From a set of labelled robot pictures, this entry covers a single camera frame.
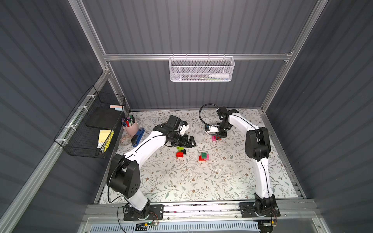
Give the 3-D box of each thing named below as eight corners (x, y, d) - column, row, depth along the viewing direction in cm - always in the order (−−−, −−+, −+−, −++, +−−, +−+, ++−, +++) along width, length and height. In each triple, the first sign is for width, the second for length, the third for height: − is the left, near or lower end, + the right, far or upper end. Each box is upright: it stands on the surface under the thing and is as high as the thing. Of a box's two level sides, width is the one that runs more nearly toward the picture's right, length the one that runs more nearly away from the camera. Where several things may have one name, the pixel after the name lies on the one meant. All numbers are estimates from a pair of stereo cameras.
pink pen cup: (127, 138, 106) (120, 126, 95) (129, 130, 110) (123, 118, 99) (138, 138, 106) (132, 126, 95) (140, 130, 110) (134, 118, 99)
